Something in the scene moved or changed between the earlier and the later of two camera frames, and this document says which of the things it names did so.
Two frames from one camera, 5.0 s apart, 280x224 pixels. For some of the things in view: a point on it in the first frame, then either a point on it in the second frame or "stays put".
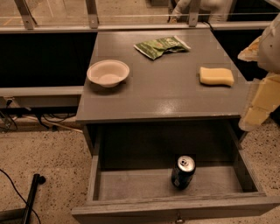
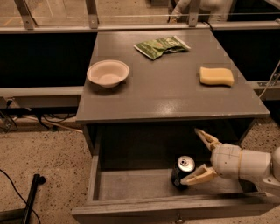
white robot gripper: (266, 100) to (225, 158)
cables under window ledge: (46, 115) stays put
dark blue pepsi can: (183, 171) stays put
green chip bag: (156, 48) stays put
